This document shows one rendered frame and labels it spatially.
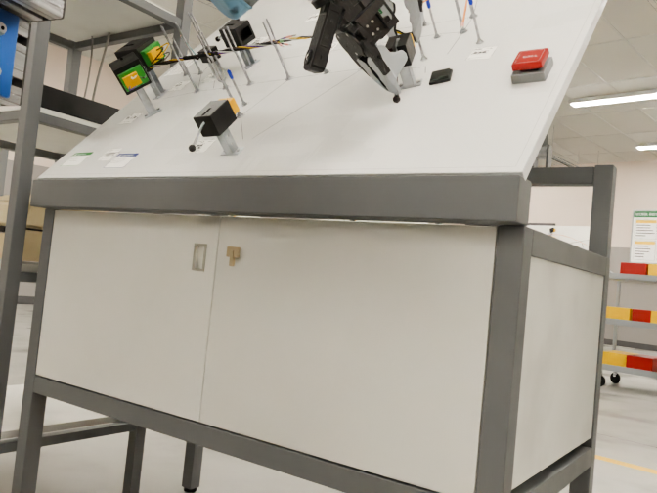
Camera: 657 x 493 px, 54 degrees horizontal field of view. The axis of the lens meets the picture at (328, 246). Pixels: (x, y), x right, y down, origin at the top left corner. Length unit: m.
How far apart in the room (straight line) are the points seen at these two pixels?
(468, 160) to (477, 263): 0.15
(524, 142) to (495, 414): 0.39
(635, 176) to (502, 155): 11.83
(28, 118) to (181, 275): 0.65
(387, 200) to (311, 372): 0.32
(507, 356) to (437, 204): 0.24
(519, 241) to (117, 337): 0.88
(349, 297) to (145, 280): 0.51
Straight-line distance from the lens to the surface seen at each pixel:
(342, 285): 1.07
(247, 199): 1.17
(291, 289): 1.13
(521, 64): 1.15
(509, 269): 0.95
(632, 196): 12.74
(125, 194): 1.42
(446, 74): 1.24
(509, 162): 0.96
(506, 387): 0.96
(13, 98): 0.76
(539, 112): 1.06
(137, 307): 1.42
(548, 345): 1.12
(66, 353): 1.61
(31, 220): 1.85
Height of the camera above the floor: 0.70
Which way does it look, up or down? 3 degrees up
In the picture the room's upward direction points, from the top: 6 degrees clockwise
